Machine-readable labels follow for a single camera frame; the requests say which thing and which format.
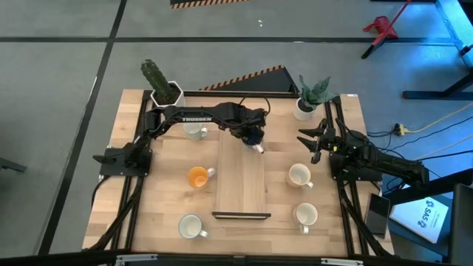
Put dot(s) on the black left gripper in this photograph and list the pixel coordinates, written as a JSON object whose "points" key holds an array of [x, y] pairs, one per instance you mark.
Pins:
{"points": [[253, 123]]}

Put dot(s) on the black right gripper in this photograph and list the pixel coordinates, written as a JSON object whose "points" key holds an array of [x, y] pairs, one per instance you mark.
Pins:
{"points": [[327, 142]]}

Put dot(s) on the red net-patterned mug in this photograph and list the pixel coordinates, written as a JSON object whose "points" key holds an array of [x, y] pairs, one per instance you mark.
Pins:
{"points": [[299, 175]]}

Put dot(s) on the grey square-patterned mug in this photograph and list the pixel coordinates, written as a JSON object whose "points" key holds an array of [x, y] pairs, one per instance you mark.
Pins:
{"points": [[306, 214]]}

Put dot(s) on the yellow-orange mug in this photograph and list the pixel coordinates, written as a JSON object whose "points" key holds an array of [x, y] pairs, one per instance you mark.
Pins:
{"points": [[197, 177]]}

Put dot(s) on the blue-rimmed grey patterned mug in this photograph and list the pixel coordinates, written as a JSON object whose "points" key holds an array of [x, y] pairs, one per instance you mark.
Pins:
{"points": [[190, 226]]}

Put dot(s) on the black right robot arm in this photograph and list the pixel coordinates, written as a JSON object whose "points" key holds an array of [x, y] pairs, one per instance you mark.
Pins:
{"points": [[399, 166]]}

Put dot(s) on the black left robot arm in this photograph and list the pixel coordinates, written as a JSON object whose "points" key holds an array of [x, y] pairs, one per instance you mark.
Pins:
{"points": [[196, 119]]}

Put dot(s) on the snake plant in white pot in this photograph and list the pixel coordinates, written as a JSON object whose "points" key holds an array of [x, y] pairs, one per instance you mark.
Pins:
{"points": [[303, 112]]}

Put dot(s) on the black hazard-striped ramp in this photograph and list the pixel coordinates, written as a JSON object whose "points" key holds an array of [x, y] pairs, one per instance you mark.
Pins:
{"points": [[266, 83]]}

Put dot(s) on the long wooden board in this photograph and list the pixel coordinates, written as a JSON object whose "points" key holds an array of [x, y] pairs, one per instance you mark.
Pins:
{"points": [[240, 177]]}

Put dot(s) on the pale green white mug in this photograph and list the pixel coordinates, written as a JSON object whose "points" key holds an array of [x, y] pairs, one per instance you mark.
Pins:
{"points": [[194, 132]]}

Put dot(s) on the yellow power strip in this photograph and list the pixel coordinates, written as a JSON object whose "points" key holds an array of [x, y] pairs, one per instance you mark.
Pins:
{"points": [[400, 129]]}

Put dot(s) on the black smartphone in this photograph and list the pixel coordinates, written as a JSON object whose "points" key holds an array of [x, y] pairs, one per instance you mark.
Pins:
{"points": [[377, 214]]}

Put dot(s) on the cactus in white hexagonal pot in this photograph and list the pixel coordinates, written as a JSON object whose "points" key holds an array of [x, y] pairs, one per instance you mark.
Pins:
{"points": [[153, 74]]}

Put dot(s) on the black slanted stand bar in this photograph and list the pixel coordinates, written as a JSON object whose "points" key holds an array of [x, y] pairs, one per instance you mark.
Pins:
{"points": [[425, 190]]}

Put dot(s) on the black hazard-striped strip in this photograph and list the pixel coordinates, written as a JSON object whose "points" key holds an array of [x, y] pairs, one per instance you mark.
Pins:
{"points": [[207, 3]]}

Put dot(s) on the red metal stand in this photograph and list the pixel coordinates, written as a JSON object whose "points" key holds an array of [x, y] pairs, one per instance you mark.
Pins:
{"points": [[382, 27]]}

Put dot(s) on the black desk leg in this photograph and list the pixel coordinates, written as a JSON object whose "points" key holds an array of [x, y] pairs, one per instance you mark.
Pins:
{"points": [[436, 95]]}

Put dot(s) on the white printed paper sign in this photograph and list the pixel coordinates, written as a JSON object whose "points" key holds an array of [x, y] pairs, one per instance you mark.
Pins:
{"points": [[421, 218]]}

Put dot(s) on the black flat panel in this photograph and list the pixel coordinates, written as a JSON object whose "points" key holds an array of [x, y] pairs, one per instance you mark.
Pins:
{"points": [[463, 229]]}

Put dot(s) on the dark metal foot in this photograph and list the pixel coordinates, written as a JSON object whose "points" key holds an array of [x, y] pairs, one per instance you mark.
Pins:
{"points": [[11, 165]]}

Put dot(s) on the black aluminium table frame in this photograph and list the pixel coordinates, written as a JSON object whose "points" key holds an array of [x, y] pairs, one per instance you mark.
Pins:
{"points": [[221, 94]]}

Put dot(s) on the silver metal bracket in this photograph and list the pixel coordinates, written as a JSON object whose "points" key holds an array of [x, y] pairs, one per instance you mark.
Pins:
{"points": [[341, 262], [131, 259]]}

